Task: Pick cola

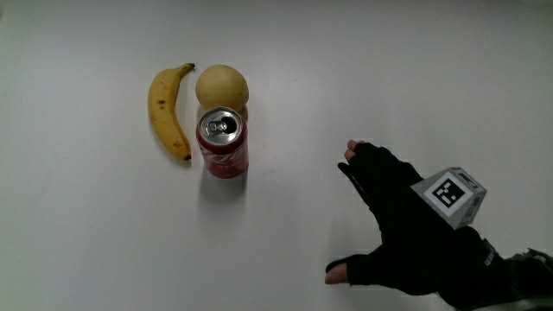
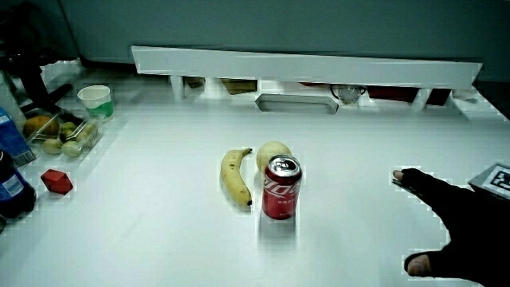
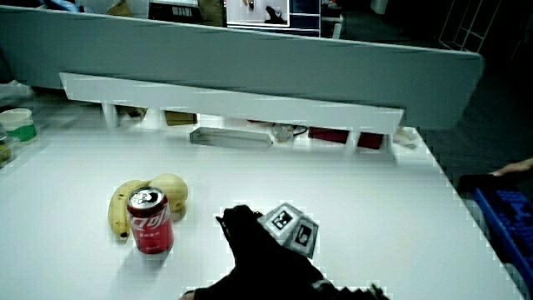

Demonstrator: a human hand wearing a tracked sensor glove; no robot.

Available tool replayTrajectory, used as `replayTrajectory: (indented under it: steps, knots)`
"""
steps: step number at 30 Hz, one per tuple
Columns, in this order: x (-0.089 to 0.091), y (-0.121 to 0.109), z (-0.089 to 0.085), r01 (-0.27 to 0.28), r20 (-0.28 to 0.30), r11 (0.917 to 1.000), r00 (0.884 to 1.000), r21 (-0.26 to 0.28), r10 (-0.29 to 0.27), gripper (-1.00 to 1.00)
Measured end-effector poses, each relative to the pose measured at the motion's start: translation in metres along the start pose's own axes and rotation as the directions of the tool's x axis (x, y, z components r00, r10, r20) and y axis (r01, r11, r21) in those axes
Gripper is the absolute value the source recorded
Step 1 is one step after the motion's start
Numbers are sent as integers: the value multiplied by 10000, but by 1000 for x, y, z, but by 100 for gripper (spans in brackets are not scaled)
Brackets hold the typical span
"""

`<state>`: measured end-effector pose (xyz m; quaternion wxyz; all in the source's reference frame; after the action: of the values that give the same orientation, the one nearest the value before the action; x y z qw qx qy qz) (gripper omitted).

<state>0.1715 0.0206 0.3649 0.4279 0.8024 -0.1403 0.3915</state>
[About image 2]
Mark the white and green paper cup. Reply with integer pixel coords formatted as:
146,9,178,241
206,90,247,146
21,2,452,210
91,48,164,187
76,85,115,121

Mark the blue carton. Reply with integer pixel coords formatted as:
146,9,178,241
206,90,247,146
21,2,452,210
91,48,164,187
0,106,37,167

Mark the black stand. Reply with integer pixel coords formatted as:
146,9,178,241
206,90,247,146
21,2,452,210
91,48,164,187
0,0,80,116

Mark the pale yellow round fruit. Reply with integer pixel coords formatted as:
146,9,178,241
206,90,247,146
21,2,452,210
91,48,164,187
256,140,293,175

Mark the red cola can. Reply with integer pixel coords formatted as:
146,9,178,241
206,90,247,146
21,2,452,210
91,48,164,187
261,153,304,221

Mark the person's right hand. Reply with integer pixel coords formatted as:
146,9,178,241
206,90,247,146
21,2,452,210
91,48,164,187
392,162,510,287

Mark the clear plastic fruit container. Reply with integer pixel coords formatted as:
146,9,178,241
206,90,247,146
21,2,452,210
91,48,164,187
23,111,104,159

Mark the white desk shelf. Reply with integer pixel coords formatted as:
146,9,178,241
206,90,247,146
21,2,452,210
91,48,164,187
131,45,484,113

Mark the red angular block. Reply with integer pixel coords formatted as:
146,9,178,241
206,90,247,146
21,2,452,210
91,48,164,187
40,168,75,196

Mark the white shallow tray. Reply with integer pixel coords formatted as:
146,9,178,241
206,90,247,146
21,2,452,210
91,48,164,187
254,92,340,116

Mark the yellow banana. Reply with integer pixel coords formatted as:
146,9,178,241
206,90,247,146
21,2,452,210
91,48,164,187
220,147,254,207

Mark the clear glass cup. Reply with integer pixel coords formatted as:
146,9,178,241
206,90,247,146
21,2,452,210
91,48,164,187
329,84,367,105

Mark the dark bottle with blue label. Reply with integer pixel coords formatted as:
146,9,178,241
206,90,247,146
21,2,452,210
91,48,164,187
0,149,37,219

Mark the orange round fruit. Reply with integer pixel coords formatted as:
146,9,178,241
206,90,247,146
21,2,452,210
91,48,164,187
22,115,61,140

